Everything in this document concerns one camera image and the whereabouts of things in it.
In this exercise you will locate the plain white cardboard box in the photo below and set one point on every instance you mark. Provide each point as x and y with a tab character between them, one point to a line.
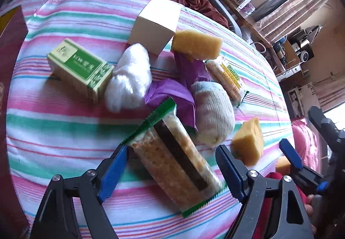
155	25

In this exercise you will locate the yellow sponge block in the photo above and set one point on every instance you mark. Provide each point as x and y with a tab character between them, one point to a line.
197	45

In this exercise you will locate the dark red storage box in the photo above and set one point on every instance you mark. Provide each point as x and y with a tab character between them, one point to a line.
13	32

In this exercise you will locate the grey rolled sock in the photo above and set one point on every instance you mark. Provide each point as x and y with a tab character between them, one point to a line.
214	114

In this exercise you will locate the pink curtain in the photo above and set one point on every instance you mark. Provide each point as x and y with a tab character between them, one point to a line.
287	17

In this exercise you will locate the pink quilt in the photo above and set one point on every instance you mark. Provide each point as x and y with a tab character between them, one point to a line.
306	144

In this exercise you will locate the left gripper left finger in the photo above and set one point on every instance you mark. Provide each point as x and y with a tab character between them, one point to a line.
56	217

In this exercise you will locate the green cream carton box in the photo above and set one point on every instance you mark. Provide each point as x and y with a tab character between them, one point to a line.
87	73

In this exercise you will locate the Weidan cracker pack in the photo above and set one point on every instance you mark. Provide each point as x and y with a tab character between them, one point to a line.
222	72

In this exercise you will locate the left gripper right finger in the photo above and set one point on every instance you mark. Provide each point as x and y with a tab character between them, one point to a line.
287	217

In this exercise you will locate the small yellow sponge piece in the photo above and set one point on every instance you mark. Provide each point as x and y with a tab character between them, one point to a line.
283	166

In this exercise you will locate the wooden desk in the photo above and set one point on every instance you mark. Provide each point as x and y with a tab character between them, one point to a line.
287	62

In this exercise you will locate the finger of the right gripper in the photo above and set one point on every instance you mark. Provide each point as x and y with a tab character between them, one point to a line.
307	180

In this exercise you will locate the striped bed sheet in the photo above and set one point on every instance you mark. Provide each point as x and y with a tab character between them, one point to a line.
50	129

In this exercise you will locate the purple small box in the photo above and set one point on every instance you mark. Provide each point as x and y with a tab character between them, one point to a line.
248	9

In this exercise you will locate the yellow sponge wedge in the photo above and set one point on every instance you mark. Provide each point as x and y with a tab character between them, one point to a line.
248	142

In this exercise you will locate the large cracker pack green ends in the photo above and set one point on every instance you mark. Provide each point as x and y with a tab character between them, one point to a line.
167	152

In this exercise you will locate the purple snack packet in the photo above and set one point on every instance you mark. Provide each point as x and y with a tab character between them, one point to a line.
189	71

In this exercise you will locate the white rolled sock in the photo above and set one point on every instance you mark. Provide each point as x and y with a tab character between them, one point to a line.
130	80

